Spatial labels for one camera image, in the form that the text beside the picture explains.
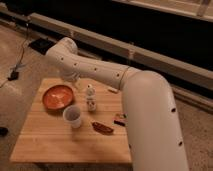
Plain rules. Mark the wooden folding table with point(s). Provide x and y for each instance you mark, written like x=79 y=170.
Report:
x=46 y=138

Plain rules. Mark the dark red box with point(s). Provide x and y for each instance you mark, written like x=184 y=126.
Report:
x=119 y=119

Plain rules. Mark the small white bottle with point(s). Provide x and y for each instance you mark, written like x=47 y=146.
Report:
x=90 y=98

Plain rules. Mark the long metal floor rail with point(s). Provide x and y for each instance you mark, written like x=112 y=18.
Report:
x=186 y=66

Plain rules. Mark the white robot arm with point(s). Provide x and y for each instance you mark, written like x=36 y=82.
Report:
x=152 y=123

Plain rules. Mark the white plastic cup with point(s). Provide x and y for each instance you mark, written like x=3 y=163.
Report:
x=72 y=115

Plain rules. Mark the orange ceramic bowl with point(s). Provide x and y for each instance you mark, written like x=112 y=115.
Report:
x=57 y=97

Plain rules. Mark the translucent yellowish gripper tool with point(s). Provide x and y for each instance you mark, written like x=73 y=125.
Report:
x=75 y=82

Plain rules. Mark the black flat floor plate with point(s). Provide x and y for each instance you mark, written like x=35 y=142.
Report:
x=41 y=45

